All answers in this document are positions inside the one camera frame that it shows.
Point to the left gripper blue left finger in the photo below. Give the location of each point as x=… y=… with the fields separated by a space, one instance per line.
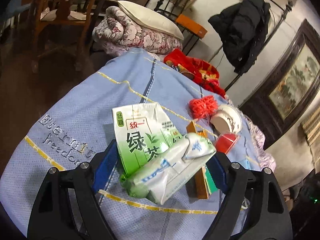
x=103 y=164

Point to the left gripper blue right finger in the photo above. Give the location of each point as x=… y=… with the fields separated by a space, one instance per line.
x=218 y=166

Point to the green tea carton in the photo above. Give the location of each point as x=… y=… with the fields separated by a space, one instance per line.
x=143 y=131

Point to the white tissue pack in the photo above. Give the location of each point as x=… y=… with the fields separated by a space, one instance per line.
x=165 y=174

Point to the clear bag with red wrapper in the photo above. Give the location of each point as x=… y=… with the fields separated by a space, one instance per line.
x=225 y=142

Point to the blue checked bed sheet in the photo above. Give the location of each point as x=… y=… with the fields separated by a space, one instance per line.
x=80 y=125

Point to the purple floral quilt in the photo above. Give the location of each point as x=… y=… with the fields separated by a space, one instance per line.
x=254 y=146

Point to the red patterned blanket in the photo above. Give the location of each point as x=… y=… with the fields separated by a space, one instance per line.
x=200 y=72

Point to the dark framed landscape painting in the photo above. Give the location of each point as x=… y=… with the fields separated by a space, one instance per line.
x=288 y=89

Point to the maroon floral folded quilt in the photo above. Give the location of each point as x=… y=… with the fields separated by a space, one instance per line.
x=117 y=34

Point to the black hanging jacket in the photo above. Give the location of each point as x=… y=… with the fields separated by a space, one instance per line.
x=242 y=29

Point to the orange box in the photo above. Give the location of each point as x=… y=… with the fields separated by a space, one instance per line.
x=191 y=26

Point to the cream pillow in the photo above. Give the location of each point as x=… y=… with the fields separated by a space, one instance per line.
x=150 y=19

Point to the wooden chair by table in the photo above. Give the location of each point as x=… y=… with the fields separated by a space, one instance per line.
x=72 y=13

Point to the black metal stool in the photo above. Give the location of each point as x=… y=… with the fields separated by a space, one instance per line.
x=171 y=9

